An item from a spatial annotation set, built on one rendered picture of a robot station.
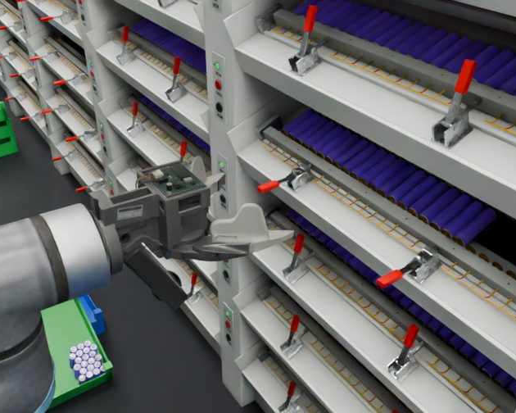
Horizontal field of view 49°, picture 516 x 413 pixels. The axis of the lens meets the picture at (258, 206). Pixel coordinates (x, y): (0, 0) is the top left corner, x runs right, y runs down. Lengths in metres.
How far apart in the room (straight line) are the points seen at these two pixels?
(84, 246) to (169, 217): 0.09
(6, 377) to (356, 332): 0.56
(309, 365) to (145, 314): 0.75
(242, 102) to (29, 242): 0.55
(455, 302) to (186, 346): 1.05
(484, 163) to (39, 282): 0.46
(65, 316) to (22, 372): 1.09
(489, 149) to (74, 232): 0.44
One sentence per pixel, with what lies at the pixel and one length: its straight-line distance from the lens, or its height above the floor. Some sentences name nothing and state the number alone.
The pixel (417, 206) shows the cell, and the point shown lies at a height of 0.78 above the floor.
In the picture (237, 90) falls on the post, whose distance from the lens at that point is 1.00.
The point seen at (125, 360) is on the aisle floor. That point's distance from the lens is 1.68.
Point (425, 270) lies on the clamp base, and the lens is 0.78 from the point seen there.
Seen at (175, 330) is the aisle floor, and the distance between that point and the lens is 1.73.
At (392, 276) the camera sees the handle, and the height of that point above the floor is 0.76.
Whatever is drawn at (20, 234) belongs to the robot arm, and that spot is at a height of 0.92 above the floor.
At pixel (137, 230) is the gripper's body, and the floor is 0.88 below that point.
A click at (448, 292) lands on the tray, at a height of 0.74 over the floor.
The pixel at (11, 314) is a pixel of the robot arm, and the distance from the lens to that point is 0.57.
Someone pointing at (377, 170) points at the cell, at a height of 0.79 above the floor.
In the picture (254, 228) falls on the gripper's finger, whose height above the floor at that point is 0.87.
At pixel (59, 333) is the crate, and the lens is 1.70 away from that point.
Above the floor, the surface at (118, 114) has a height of 0.54.
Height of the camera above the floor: 1.23
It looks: 34 degrees down
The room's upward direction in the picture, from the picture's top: straight up
